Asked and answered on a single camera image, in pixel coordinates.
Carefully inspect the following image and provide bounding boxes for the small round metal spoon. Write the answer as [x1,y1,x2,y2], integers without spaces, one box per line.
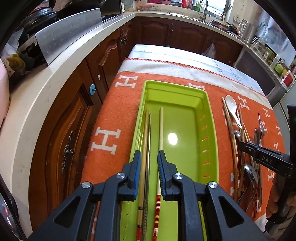
[233,129,246,176]

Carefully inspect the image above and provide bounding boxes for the bamboo chopstick dark band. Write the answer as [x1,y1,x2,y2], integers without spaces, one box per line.
[237,106,255,170]

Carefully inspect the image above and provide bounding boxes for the green plastic utensil tray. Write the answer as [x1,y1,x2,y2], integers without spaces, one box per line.
[132,80,219,240]

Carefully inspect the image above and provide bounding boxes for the right human hand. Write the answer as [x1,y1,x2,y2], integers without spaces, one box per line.
[265,174,296,219]

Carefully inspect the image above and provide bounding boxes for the white kitchen countertop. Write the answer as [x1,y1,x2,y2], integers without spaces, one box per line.
[1,16,261,235]

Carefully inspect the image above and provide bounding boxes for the silver electric kettle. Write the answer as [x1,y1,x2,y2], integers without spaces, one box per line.
[236,19,256,45]

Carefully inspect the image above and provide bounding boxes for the bamboo chopstick red-striped end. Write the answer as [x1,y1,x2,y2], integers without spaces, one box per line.
[151,106,165,241]

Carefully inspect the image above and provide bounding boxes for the black kettle red trim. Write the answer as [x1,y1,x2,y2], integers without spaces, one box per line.
[18,7,58,36]

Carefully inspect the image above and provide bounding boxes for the bamboo chopstick in tray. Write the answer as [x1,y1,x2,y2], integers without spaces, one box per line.
[136,110,149,241]

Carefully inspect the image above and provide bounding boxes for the steel appliance cabinet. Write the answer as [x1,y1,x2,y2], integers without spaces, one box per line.
[233,46,287,107]

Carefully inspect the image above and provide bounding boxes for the kitchen faucet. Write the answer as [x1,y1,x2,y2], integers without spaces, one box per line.
[200,0,208,22]

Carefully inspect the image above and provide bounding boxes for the metal spoon bowl near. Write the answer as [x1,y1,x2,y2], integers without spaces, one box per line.
[242,164,258,212]

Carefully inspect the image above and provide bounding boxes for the orange H-pattern blanket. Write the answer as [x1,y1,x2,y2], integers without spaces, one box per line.
[81,58,287,241]

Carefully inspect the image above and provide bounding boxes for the large metal tablespoon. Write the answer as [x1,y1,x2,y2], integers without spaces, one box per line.
[253,128,262,210]

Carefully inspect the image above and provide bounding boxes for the stainless steel splash panel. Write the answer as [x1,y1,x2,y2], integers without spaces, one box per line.
[35,8,102,65]

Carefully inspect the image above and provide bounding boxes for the white plastic bag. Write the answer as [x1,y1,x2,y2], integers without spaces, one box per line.
[202,42,216,59]

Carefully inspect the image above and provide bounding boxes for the brown wooden chopstick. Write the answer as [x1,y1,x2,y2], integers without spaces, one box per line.
[222,97,238,202]

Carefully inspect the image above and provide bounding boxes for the white ceramic soup spoon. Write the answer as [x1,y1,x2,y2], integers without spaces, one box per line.
[225,95,243,129]

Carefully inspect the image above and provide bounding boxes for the metal chopstick in tray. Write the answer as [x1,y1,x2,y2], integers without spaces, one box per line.
[142,114,152,240]

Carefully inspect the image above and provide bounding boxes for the twisted-handle metal spoon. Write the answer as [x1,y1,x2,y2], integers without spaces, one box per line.
[258,113,265,208]

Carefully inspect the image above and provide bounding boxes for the pale bamboo chopstick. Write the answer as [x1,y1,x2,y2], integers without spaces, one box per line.
[235,111,245,197]

